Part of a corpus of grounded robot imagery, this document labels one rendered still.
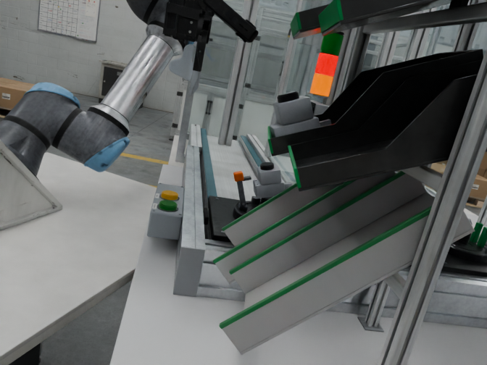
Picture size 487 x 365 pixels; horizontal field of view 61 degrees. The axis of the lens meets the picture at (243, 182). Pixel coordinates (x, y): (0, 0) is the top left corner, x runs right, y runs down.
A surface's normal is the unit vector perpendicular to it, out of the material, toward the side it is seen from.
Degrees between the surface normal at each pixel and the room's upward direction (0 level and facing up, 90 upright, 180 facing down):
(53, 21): 90
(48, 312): 0
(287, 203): 90
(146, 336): 0
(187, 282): 90
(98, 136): 65
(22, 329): 0
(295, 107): 87
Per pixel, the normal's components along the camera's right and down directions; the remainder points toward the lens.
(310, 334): 0.20, -0.94
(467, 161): 0.11, 0.30
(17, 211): 0.92, 0.27
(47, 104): 0.44, -0.29
